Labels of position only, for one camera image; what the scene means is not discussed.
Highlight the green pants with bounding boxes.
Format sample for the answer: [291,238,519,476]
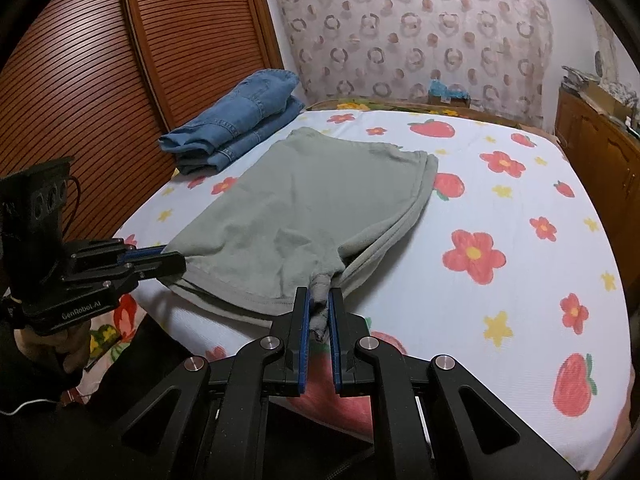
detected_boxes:
[162,126,440,346]

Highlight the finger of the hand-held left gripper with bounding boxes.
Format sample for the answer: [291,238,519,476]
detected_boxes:
[75,240,168,264]
[60,252,187,302]

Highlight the folded blue jeans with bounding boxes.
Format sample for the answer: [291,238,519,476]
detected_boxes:
[159,69,306,176]

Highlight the wooden louvered wardrobe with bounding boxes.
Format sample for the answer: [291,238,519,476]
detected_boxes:
[0,0,286,261]

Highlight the person's left hand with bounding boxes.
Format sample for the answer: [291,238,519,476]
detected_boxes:
[42,325,95,375]

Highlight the stack of printed papers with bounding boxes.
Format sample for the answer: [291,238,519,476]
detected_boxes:
[562,65,600,87]

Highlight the blue cloth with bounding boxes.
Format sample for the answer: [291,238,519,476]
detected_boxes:
[430,80,468,101]

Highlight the white floral bed sheet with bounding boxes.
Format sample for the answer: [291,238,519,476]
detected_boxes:
[82,107,632,471]

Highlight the white cable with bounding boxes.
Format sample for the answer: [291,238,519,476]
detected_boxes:
[0,398,62,416]

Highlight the circle patterned sheer curtain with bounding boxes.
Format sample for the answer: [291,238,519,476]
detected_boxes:
[260,0,556,131]

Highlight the red cable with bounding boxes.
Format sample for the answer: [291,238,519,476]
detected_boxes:
[64,175,82,235]

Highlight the wooden side cabinet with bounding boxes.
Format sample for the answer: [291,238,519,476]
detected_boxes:
[555,87,640,251]

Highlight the open cardboard box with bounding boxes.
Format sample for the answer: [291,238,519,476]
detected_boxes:
[577,81,635,122]

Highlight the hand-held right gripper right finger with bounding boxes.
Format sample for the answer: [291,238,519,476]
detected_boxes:
[327,287,581,480]

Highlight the beige window curtain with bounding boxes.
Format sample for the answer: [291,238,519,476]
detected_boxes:
[590,7,622,82]

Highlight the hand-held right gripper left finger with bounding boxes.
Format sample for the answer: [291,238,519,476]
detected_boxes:
[75,287,311,480]

